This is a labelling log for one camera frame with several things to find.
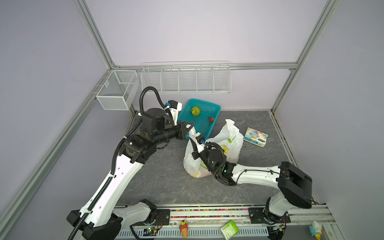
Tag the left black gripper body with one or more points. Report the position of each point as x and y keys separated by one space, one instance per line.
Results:
x=179 y=134

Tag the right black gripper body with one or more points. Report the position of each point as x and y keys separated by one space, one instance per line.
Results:
x=204 y=157

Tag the white plastic bag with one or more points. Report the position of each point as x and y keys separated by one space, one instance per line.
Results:
x=229 y=139

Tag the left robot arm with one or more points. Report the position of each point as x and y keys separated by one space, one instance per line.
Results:
x=158 y=124

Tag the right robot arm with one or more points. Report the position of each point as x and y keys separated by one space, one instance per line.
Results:
x=295 y=187

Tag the fake green fruit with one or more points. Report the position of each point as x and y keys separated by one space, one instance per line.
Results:
x=195 y=111

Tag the teal plastic basket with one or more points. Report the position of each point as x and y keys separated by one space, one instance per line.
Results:
x=201 y=122

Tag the colourful tissue pack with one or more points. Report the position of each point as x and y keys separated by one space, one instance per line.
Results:
x=256 y=137

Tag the toy ice cream cone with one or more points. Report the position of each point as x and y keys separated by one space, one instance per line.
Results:
x=184 y=229

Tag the green white box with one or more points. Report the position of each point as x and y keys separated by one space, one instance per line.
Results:
x=229 y=230

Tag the blue toy ice cream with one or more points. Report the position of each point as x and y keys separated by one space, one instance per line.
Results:
x=316 y=230

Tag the white wire shelf rack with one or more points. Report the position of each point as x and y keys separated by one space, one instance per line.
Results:
x=188 y=77

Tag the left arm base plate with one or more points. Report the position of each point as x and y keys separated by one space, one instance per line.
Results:
x=157 y=218

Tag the white mesh wall basket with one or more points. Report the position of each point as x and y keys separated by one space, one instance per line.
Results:
x=118 y=91

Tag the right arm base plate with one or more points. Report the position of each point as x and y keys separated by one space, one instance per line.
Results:
x=258 y=215

